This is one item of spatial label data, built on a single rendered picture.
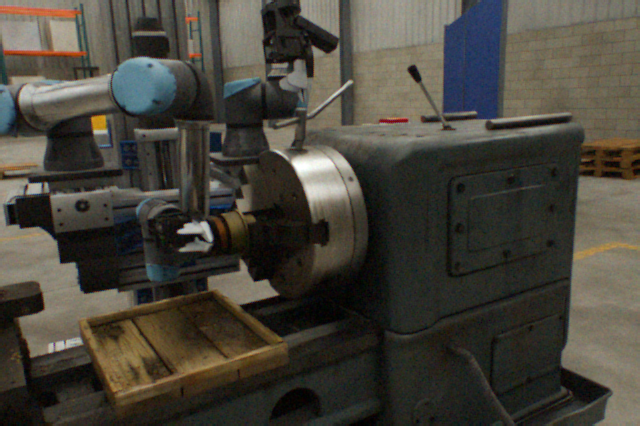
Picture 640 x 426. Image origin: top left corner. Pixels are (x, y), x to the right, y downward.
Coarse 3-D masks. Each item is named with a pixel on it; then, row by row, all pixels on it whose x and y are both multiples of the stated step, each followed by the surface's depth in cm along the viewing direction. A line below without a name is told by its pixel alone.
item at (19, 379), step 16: (0, 336) 92; (0, 352) 86; (16, 352) 86; (0, 368) 81; (16, 368) 81; (0, 384) 77; (16, 384) 76; (0, 400) 75; (16, 400) 76; (0, 416) 75; (16, 416) 76
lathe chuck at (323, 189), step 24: (264, 168) 116; (288, 168) 107; (312, 168) 106; (336, 168) 108; (288, 192) 108; (312, 192) 103; (336, 192) 105; (264, 216) 119; (288, 216) 109; (312, 216) 101; (336, 216) 104; (336, 240) 104; (288, 264) 112; (312, 264) 104; (336, 264) 107; (288, 288) 114; (312, 288) 109
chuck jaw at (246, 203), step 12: (252, 168) 116; (240, 180) 117; (252, 180) 115; (264, 180) 116; (240, 192) 113; (252, 192) 113; (264, 192) 115; (240, 204) 111; (252, 204) 112; (264, 204) 113; (276, 204) 115
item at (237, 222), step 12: (228, 216) 107; (240, 216) 107; (252, 216) 110; (216, 228) 105; (228, 228) 106; (240, 228) 106; (216, 240) 104; (228, 240) 106; (240, 240) 106; (216, 252) 106; (228, 252) 108; (240, 252) 109
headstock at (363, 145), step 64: (384, 128) 137; (512, 128) 121; (576, 128) 129; (384, 192) 107; (448, 192) 112; (512, 192) 121; (576, 192) 136; (384, 256) 110; (448, 256) 115; (512, 256) 125; (384, 320) 113
